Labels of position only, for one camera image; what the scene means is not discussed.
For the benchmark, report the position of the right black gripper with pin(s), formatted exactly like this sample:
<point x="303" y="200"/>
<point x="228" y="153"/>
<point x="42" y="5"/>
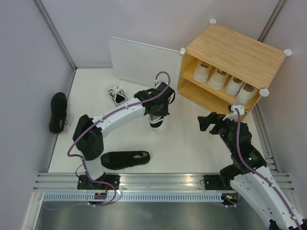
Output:
<point x="212" y="118"/>

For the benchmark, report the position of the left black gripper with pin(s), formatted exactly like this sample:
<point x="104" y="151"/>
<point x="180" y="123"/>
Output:
<point x="164" y="112"/>

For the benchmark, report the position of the black and white sneaker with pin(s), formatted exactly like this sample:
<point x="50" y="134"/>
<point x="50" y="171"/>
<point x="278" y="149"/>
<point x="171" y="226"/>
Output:
<point x="117" y="95"/>

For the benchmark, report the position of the white leather sneaker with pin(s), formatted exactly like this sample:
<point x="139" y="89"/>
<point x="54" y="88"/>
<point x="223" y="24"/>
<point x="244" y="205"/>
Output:
<point x="246" y="93"/>
<point x="234" y="85"/>

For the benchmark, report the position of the white translucent cabinet door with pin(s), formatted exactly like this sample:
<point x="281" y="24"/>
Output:
<point x="140" y="62"/>

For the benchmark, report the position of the beige lace sneaker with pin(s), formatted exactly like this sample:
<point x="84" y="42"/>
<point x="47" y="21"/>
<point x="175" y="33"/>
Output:
<point x="202" y="71"/>

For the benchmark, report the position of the black canvas sneaker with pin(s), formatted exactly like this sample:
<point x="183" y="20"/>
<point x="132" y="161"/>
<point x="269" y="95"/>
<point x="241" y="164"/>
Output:
<point x="118" y="160"/>
<point x="58" y="113"/>

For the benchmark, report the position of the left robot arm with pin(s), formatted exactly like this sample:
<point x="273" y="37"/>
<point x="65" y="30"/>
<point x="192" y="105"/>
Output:
<point x="89" y="133"/>

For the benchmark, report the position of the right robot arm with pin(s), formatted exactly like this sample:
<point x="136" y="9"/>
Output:
<point x="250" y="176"/>

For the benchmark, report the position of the wooden shoe cabinet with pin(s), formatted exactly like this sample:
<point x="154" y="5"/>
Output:
<point x="236" y="55"/>

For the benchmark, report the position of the aluminium rail with cable duct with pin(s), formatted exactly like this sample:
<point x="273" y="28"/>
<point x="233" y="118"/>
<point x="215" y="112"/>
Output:
<point x="135" y="187"/>

